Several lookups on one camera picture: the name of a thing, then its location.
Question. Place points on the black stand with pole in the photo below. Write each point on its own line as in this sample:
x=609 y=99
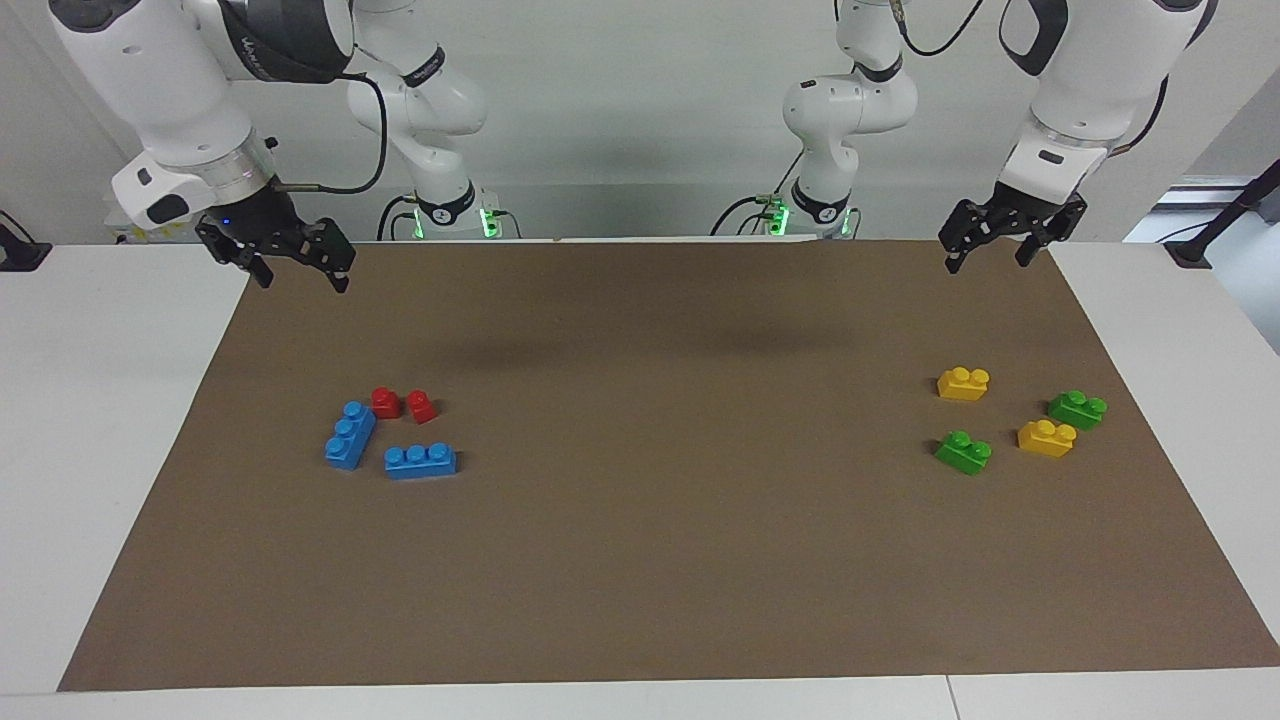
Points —
x=1190 y=252

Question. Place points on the green two-stud block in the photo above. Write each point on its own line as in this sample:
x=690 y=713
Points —
x=1075 y=412
x=962 y=455

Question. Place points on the yellow two-stud block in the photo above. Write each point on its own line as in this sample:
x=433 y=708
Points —
x=1045 y=441
x=962 y=387

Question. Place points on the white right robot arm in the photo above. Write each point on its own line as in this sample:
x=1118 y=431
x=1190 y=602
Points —
x=160 y=80

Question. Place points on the brown table mat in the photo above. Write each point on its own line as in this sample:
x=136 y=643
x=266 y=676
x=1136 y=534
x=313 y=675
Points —
x=640 y=550

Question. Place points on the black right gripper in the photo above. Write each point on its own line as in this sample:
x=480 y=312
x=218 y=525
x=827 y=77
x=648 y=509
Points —
x=262 y=225

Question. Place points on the blue three-stud block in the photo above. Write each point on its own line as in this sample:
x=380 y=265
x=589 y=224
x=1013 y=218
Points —
x=420 y=463
x=348 y=445

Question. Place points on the red one-stud block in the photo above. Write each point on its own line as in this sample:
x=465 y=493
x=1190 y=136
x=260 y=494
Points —
x=386 y=405
x=423 y=408

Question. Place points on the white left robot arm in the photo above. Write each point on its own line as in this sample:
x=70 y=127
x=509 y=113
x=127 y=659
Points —
x=1080 y=90

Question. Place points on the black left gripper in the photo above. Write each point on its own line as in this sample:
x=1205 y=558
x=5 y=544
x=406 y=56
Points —
x=1030 y=205

